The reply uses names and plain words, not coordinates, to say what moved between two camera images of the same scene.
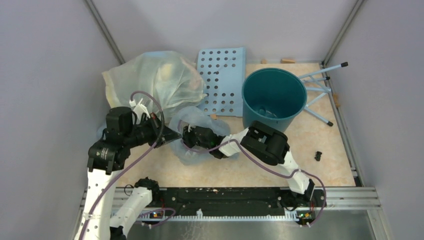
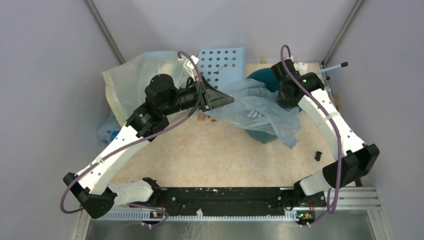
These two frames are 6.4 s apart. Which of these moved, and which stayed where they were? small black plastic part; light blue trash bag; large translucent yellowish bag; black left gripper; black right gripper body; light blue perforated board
Moved: black right gripper body; light blue trash bag; black left gripper
Stayed: small black plastic part; light blue perforated board; large translucent yellowish bag
